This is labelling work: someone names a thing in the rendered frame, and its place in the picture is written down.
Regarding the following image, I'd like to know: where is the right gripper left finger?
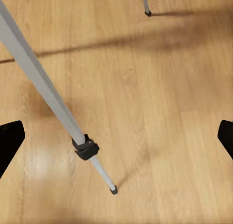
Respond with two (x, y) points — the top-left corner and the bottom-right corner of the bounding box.
(0, 120), (25, 178)

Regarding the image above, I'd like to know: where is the camera tripod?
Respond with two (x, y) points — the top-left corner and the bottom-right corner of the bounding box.
(0, 0), (151, 194)

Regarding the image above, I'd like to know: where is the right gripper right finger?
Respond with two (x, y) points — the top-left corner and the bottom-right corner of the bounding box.
(217, 120), (233, 159)

